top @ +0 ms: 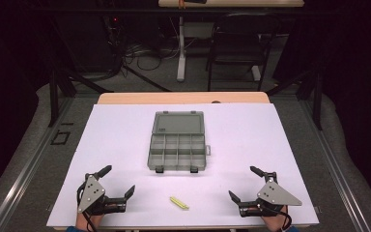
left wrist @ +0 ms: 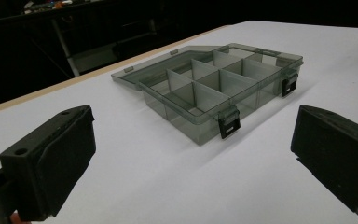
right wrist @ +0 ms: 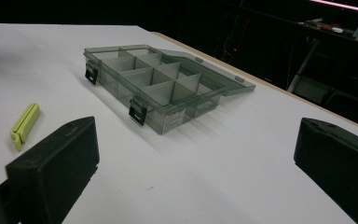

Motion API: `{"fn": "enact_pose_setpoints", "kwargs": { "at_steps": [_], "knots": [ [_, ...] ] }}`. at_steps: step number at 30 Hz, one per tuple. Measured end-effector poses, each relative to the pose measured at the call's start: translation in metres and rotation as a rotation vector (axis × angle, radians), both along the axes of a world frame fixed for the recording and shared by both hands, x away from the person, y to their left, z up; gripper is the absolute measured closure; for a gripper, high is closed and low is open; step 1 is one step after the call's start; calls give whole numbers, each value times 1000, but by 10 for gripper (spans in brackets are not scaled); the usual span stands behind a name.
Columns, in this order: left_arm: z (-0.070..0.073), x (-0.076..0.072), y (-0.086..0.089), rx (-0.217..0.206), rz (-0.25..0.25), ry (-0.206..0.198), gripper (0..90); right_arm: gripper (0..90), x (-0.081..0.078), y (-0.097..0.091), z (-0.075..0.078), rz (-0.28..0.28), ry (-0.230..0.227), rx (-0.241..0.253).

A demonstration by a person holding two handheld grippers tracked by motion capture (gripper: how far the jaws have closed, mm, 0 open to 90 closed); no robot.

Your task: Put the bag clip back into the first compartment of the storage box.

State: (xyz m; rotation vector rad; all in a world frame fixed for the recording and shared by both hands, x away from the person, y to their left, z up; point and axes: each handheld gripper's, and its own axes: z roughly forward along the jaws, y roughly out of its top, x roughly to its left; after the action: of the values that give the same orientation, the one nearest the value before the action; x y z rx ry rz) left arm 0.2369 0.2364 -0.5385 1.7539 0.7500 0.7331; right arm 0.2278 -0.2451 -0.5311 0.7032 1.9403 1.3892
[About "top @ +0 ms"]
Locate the bundle of black cables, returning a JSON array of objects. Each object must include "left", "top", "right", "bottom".
[{"left": 103, "top": 14, "right": 179, "bottom": 77}]

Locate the black metal stand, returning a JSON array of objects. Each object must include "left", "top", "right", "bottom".
[
  {"left": 47, "top": 66, "right": 114, "bottom": 129},
  {"left": 266, "top": 62, "right": 325, "bottom": 131}
]

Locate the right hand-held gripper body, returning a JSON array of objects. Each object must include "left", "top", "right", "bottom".
[{"left": 238, "top": 171, "right": 303, "bottom": 218}]

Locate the white board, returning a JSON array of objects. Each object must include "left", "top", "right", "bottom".
[{"left": 45, "top": 102, "right": 320, "bottom": 228}]

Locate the wooden table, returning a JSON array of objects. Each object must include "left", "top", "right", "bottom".
[{"left": 52, "top": 91, "right": 320, "bottom": 232}]

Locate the aluminium floor rail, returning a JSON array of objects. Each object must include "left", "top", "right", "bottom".
[
  {"left": 298, "top": 96, "right": 371, "bottom": 232},
  {"left": 0, "top": 96, "right": 75, "bottom": 232}
]

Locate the white desk leg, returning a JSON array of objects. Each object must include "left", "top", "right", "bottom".
[{"left": 176, "top": 14, "right": 188, "bottom": 83}]

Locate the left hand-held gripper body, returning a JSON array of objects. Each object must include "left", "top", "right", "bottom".
[{"left": 76, "top": 173, "right": 128, "bottom": 217}]

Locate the person's right hand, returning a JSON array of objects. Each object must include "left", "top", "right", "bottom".
[{"left": 260, "top": 206, "right": 293, "bottom": 232}]

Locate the black folding chair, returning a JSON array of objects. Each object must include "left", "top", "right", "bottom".
[{"left": 205, "top": 13, "right": 282, "bottom": 93}]

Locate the person's left hand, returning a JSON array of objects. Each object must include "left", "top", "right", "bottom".
[{"left": 75, "top": 211, "right": 106, "bottom": 232}]

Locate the clear plastic organizer box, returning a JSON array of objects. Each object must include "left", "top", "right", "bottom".
[{"left": 147, "top": 110, "right": 212, "bottom": 174}]

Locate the small yellow strip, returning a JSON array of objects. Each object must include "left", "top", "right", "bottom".
[{"left": 169, "top": 195, "right": 190, "bottom": 212}]

